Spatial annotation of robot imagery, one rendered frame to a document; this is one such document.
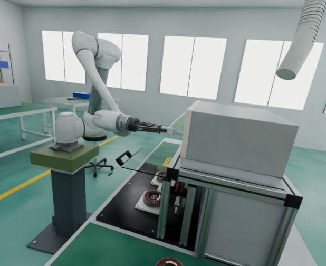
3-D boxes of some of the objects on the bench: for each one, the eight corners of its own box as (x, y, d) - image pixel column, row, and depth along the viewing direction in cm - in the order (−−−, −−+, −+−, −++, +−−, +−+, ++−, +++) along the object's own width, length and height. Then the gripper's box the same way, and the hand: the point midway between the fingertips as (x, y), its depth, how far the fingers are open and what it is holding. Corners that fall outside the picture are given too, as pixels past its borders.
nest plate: (134, 208, 94) (134, 206, 94) (145, 192, 108) (145, 190, 107) (162, 216, 90) (162, 214, 90) (169, 198, 104) (169, 196, 104)
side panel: (195, 257, 73) (209, 188, 64) (197, 250, 76) (209, 184, 67) (271, 282, 67) (298, 209, 57) (269, 274, 69) (295, 203, 60)
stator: (138, 203, 96) (139, 197, 95) (149, 192, 106) (149, 187, 105) (158, 210, 92) (159, 205, 91) (166, 198, 102) (167, 193, 101)
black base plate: (95, 220, 86) (95, 216, 86) (144, 164, 146) (144, 162, 145) (193, 252, 75) (194, 247, 75) (203, 178, 135) (203, 175, 134)
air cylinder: (172, 213, 93) (173, 204, 91) (175, 204, 100) (176, 196, 98) (182, 216, 92) (183, 207, 90) (184, 207, 99) (185, 198, 97)
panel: (194, 249, 74) (205, 186, 65) (203, 174, 135) (210, 136, 127) (197, 250, 74) (209, 187, 65) (205, 174, 135) (212, 136, 126)
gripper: (135, 127, 102) (176, 135, 96) (124, 133, 90) (170, 142, 84) (135, 114, 100) (178, 121, 94) (124, 119, 88) (172, 126, 82)
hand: (167, 130), depth 90 cm, fingers closed
